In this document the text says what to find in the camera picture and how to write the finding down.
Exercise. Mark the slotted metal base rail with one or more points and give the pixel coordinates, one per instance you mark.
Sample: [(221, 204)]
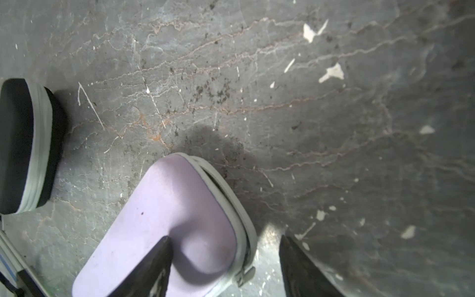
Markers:
[(17, 277)]

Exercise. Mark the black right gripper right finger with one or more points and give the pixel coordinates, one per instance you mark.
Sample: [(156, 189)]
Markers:
[(301, 277)]

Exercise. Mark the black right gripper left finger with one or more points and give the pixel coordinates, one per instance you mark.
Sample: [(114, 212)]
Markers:
[(151, 276)]

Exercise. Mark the black zippered umbrella sleeve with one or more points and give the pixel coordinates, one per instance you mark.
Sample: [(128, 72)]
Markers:
[(33, 124)]

